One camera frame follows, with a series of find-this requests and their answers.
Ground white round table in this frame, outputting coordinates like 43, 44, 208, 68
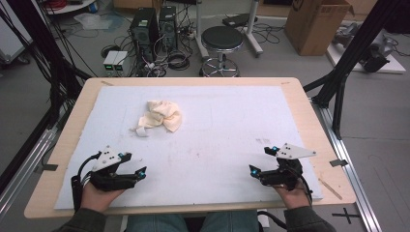
43, 0, 98, 15

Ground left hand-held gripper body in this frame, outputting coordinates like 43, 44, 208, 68
89, 145, 138, 191

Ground white panel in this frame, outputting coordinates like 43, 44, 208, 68
0, 6, 33, 64

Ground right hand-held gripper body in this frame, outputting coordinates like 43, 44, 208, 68
259, 143, 317, 191

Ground person's legs in jeans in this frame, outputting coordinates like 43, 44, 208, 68
125, 211, 260, 232

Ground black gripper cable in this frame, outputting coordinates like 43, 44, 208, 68
71, 151, 103, 212
257, 178, 314, 230

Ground coil of black cables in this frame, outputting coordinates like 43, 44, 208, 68
167, 51, 191, 72

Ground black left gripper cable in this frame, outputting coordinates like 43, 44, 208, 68
71, 151, 103, 212

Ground white power supply box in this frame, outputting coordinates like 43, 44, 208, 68
112, 50, 130, 73
102, 50, 120, 73

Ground white foam mat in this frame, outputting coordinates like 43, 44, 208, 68
53, 85, 324, 211

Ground person's left hand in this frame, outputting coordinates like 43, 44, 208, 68
80, 182, 127, 214

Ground thin wooden stick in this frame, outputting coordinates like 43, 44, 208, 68
318, 178, 343, 201

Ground black tape cross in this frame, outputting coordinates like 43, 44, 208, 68
332, 207, 361, 225

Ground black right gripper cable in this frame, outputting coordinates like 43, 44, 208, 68
257, 178, 314, 230

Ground white board with machine parts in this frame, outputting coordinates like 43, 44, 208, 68
326, 22, 407, 75

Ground clear plastic sheet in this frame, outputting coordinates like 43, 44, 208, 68
73, 13, 125, 32

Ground flat black device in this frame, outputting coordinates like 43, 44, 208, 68
221, 13, 259, 28

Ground black metal frame stand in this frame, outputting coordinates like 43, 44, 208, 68
303, 0, 404, 140

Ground black frame with cables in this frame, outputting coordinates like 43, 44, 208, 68
0, 0, 93, 130

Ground large black computer tower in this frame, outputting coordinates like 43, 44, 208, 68
130, 7, 161, 62

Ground aluminium rail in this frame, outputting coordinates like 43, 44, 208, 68
310, 98, 383, 232
0, 127, 59, 220

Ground brown cardboard box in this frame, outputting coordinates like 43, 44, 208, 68
283, 0, 356, 57

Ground person's right hand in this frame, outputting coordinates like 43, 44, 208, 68
272, 182, 312, 211

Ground cream cloth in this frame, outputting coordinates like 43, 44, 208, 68
130, 100, 183, 138

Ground slim black computer tower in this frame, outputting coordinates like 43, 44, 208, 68
158, 5, 179, 52

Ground black round stool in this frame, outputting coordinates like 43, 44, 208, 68
198, 25, 246, 77

